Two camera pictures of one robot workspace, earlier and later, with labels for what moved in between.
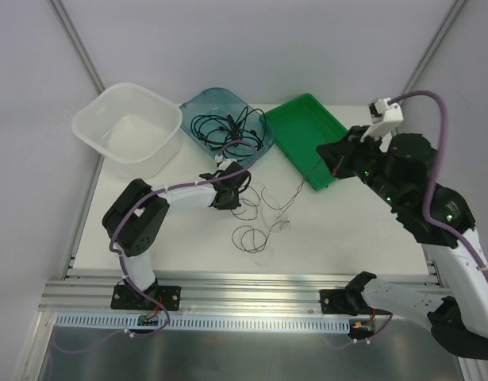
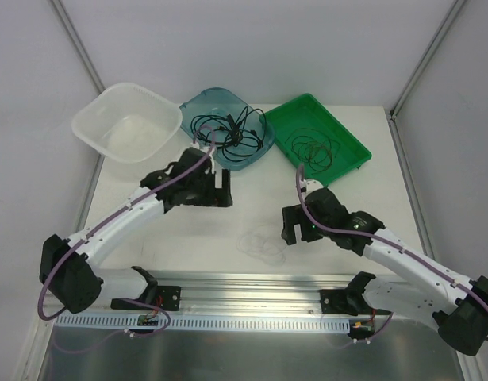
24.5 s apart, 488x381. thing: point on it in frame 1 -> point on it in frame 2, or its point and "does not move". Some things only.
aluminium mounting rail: [201, 292] does not move
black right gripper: [347, 155] -> [293, 223]
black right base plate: [334, 301] does not move
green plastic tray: [299, 127] does not move
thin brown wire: [279, 218] -> [313, 148]
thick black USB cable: [241, 137] does not move
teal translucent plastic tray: [226, 126] does not move
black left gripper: [231, 184] -> [221, 194]
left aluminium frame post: [78, 45] does not move
